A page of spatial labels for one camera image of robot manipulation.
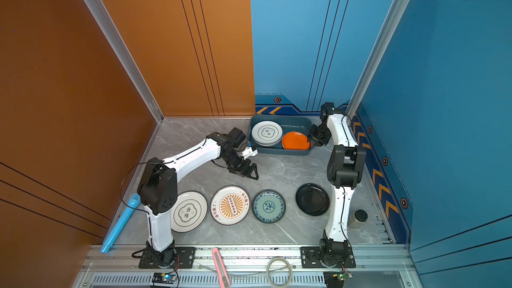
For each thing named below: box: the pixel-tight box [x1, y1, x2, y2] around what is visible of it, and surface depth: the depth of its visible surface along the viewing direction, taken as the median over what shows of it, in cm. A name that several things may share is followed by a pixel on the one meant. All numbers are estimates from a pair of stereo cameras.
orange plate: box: [281, 131, 310, 150], surface depth 110 cm
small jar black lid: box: [354, 209, 368, 222], surface depth 75 cm
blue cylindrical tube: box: [100, 192, 141, 254], surface depth 82 cm
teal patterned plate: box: [252, 189, 286, 224], surface depth 87 cm
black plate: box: [295, 182, 331, 217], surface depth 87 cm
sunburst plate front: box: [210, 184, 251, 226], surface depth 87 cm
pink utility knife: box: [212, 247, 231, 288], surface depth 72 cm
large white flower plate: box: [170, 190, 208, 234], surface depth 85 cm
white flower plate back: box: [251, 120, 284, 148], surface depth 111 cm
